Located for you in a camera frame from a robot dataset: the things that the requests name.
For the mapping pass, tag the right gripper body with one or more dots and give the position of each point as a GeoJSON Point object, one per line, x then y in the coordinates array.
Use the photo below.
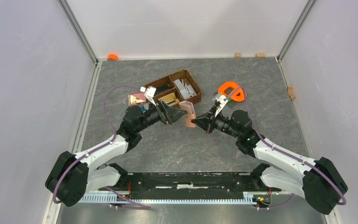
{"type": "Point", "coordinates": [219, 122]}

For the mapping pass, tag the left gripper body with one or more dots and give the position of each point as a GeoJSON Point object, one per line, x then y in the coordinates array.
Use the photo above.
{"type": "Point", "coordinates": [158, 112]}

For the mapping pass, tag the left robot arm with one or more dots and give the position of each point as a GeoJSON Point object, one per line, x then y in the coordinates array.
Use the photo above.
{"type": "Point", "coordinates": [73, 175]}

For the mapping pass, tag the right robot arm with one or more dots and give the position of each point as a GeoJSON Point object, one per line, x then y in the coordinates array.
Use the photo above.
{"type": "Point", "coordinates": [316, 180]}

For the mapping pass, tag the gold cards pile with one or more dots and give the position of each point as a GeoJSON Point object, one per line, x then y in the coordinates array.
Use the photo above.
{"type": "Point", "coordinates": [170, 99]}

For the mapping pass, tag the silver cards pile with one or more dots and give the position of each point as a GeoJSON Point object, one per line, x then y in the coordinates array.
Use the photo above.
{"type": "Point", "coordinates": [185, 89]}

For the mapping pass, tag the brown wicker basket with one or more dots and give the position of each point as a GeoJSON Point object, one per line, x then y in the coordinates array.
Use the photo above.
{"type": "Point", "coordinates": [165, 86]}

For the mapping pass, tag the orange cap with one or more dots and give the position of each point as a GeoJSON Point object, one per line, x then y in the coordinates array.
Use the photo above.
{"type": "Point", "coordinates": [112, 57]}

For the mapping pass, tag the curved wooden piece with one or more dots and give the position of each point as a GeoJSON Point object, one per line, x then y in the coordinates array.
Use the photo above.
{"type": "Point", "coordinates": [291, 93]}

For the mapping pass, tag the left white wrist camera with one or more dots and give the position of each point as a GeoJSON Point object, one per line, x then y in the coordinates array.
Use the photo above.
{"type": "Point", "coordinates": [149, 93]}

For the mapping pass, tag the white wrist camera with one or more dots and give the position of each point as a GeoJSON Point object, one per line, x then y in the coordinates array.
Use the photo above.
{"type": "Point", "coordinates": [149, 93]}
{"type": "Point", "coordinates": [220, 102]}

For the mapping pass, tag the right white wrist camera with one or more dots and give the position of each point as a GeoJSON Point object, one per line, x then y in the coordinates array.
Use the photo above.
{"type": "Point", "coordinates": [220, 102]}

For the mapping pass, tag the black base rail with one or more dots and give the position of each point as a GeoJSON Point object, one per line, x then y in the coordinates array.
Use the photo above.
{"type": "Point", "coordinates": [190, 185]}

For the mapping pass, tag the white comb cable duct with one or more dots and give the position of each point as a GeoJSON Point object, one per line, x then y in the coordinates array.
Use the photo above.
{"type": "Point", "coordinates": [114, 199]}

